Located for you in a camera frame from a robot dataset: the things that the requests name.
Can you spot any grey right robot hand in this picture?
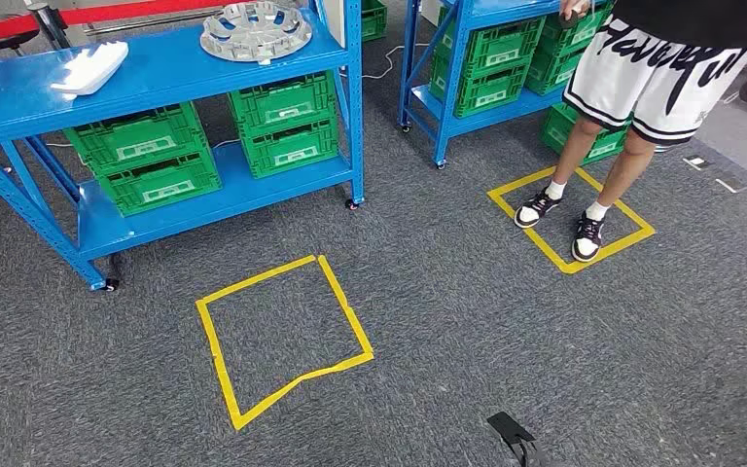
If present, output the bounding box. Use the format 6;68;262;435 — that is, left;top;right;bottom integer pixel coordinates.
485;412;543;467

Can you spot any white plastic car part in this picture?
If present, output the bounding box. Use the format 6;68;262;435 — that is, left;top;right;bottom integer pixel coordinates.
50;41;130;96

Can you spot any blue metal shelf rack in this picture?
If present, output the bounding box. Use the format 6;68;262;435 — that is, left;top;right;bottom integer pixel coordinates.
0;0;367;293
398;0;607;171

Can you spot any green plastic crate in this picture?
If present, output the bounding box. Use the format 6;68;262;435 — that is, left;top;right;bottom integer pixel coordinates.
92;149;224;218
434;16;547;72
536;3;615;62
360;0;389;43
63;101;210;176
526;46;587;97
239;119;341;180
228;70;338;139
541;102;632;166
429;54;533;120

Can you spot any person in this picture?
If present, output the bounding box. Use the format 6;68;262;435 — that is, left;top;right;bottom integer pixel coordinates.
514;0;747;264

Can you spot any grey plastic hubcap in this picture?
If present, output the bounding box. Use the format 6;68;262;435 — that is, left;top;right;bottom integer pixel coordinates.
199;1;313;66

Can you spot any red barrier belt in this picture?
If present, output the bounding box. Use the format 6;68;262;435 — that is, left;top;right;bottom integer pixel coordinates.
0;0;233;48

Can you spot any black stanchion post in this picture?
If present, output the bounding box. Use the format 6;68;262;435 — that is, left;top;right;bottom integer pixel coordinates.
25;1;73;52

